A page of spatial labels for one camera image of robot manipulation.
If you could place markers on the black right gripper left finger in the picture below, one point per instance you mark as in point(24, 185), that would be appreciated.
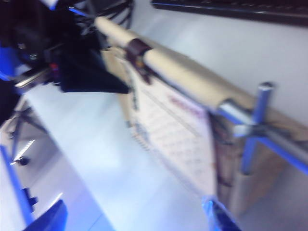
point(51, 219)

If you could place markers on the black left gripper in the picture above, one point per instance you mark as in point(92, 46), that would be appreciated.
point(41, 31)

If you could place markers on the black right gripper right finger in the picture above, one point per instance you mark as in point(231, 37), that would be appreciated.
point(216, 219)

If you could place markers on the white desk calendar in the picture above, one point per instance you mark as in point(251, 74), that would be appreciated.
point(173, 134)

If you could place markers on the blue partition panel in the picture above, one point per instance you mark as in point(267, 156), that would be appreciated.
point(6, 60)

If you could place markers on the black keyboard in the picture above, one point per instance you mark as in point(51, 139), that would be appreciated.
point(228, 9)

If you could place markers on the black clamp bracket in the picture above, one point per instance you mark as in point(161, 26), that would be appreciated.
point(29, 198)

